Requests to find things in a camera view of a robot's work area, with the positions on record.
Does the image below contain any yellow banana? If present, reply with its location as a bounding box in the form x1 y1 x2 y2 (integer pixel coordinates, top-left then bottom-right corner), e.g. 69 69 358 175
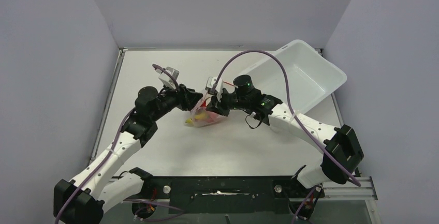
185 114 210 126

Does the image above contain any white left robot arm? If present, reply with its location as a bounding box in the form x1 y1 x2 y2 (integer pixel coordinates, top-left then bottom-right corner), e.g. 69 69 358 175
53 84 206 223

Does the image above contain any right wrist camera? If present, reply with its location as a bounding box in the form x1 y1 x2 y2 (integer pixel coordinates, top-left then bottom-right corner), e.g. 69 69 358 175
205 77 224 101

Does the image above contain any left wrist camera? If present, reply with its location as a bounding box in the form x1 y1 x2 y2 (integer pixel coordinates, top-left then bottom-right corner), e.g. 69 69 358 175
155 67 180 89

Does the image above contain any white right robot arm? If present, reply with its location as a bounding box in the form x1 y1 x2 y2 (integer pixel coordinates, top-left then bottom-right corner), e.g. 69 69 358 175
208 75 364 197

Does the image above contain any red chili pepper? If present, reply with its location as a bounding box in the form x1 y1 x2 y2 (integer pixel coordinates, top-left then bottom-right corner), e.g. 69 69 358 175
200 100 222 123

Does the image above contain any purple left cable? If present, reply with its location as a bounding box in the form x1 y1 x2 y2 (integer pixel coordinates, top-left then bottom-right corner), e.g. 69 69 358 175
54 64 186 224

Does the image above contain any white plastic tub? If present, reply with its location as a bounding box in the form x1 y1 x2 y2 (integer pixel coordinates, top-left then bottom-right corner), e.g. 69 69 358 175
241 40 347 114

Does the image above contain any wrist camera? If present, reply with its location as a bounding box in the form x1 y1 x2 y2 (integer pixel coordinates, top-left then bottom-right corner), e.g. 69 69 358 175
155 67 180 89
205 77 224 101

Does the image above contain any purple cable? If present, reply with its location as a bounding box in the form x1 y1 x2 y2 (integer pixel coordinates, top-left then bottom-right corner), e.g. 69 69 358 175
54 64 186 224
210 50 362 224

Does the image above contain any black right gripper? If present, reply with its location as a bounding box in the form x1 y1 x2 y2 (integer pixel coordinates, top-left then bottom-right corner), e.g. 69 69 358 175
207 87 250 117

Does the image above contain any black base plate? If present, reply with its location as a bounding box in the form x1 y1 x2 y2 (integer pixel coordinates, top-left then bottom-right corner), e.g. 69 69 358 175
130 176 325 216

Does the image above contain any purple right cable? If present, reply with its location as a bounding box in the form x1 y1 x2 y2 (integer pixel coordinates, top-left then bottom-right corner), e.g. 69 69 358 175
210 50 362 224

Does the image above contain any clear zip top bag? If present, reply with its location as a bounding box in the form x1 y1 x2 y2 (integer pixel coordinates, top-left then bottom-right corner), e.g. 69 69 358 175
185 89 226 127

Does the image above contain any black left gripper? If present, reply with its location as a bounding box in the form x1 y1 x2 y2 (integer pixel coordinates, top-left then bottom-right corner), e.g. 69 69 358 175
151 82 202 122

